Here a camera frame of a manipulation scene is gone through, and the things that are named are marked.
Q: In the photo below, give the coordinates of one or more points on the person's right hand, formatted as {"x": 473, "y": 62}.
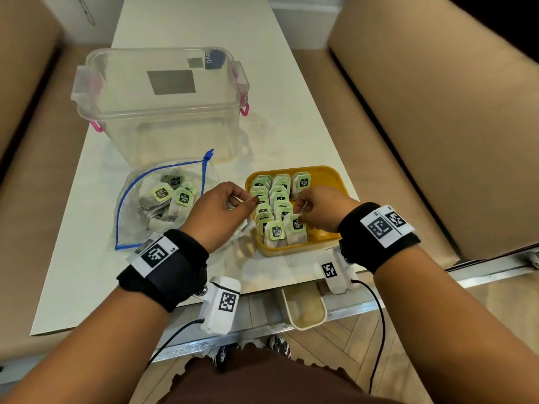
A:
{"x": 326, "y": 210}

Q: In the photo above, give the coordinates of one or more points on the person's left thumb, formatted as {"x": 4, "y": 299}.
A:
{"x": 248, "y": 203}

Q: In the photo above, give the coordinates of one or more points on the person's right thumb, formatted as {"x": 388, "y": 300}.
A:
{"x": 305, "y": 215}

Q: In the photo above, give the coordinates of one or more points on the metal table frame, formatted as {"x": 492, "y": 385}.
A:
{"x": 471, "y": 275}

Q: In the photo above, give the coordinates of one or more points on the row of tea bags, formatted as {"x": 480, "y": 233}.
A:
{"x": 273, "y": 197}

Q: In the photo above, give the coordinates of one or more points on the person's left hand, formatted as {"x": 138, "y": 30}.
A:
{"x": 210, "y": 214}

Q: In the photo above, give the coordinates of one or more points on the person's left forearm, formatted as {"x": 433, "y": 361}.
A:
{"x": 84, "y": 357}

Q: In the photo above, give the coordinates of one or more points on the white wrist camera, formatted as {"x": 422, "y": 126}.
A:
{"x": 221, "y": 305}
{"x": 337, "y": 273}

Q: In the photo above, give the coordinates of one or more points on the small beige plastic container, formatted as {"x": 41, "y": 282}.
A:
{"x": 304, "y": 309}

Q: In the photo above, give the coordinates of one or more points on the black wristband with marker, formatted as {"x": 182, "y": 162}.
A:
{"x": 168, "y": 269}
{"x": 374, "y": 235}

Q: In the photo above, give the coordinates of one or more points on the person's right forearm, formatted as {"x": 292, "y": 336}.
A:
{"x": 446, "y": 332}

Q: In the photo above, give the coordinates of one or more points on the tan sofa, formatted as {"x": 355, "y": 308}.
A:
{"x": 25, "y": 185}
{"x": 442, "y": 121}

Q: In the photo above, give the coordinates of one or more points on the pile of tea bags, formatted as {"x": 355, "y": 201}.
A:
{"x": 168, "y": 197}

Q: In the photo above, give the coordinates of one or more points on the single green-tagged tea bag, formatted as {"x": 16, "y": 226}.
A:
{"x": 296, "y": 234}

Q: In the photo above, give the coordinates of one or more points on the yellow plastic tray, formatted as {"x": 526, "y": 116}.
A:
{"x": 324, "y": 176}

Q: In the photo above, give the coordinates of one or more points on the clear plastic storage box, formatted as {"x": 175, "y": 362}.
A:
{"x": 164, "y": 109}

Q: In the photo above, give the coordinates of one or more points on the brown skirt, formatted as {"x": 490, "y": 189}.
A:
{"x": 269, "y": 382}

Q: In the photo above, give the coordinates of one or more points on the clear zip bag blue edge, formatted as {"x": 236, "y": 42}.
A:
{"x": 130, "y": 206}

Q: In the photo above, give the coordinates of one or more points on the patterned shoe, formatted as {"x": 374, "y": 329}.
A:
{"x": 220, "y": 356}
{"x": 278, "y": 345}

